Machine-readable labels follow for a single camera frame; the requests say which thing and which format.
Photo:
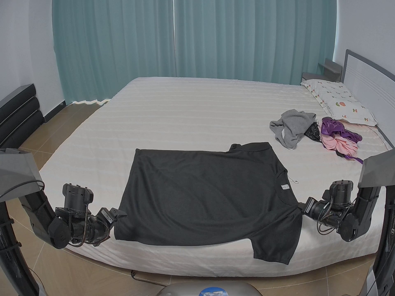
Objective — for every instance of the black shiny garment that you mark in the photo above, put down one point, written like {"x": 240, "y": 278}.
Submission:
{"x": 313, "y": 131}

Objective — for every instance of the blue-green curtain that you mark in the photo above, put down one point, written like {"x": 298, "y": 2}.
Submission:
{"x": 108, "y": 42}
{"x": 247, "y": 35}

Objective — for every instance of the pink garment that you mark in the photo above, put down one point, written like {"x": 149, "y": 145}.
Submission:
{"x": 339, "y": 145}

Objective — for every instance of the purple garment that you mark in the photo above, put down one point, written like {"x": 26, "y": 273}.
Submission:
{"x": 334, "y": 128}

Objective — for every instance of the black T-shirt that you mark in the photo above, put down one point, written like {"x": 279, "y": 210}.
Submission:
{"x": 200, "y": 196}

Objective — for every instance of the grey bedside table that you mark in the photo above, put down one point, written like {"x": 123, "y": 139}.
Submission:
{"x": 330, "y": 68}

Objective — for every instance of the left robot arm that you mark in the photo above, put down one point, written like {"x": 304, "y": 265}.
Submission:
{"x": 15, "y": 171}

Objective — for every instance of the black chest of drawers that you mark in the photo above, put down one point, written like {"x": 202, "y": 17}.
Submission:
{"x": 18, "y": 112}

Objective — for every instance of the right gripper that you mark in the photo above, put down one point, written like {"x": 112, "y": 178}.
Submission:
{"x": 310, "y": 208}

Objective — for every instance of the grey garment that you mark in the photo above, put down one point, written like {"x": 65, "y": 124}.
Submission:
{"x": 293, "y": 125}

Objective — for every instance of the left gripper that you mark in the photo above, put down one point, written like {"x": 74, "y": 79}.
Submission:
{"x": 106, "y": 219}

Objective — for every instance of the bed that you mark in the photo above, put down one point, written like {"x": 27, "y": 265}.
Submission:
{"x": 185, "y": 112}

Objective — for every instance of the white printed pillow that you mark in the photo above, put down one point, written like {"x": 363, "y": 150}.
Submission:
{"x": 339, "y": 100}

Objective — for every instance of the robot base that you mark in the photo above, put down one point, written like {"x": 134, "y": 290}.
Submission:
{"x": 185, "y": 290}

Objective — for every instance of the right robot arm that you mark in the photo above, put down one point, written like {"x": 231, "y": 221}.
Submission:
{"x": 379, "y": 171}

